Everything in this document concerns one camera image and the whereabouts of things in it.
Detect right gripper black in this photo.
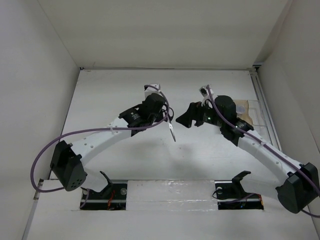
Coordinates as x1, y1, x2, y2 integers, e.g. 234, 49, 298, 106
175, 98, 225, 128

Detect black handled scissors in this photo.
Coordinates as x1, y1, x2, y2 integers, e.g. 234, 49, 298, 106
166, 107, 176, 142

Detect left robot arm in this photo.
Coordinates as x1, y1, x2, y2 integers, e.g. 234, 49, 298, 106
50, 93, 170, 199

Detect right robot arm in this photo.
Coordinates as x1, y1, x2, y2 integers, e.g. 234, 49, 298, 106
175, 95, 320, 214

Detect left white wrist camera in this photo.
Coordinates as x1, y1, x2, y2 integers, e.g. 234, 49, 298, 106
144, 83, 161, 98

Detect aluminium rail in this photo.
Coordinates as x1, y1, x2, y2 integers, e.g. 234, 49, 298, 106
248, 65, 282, 151

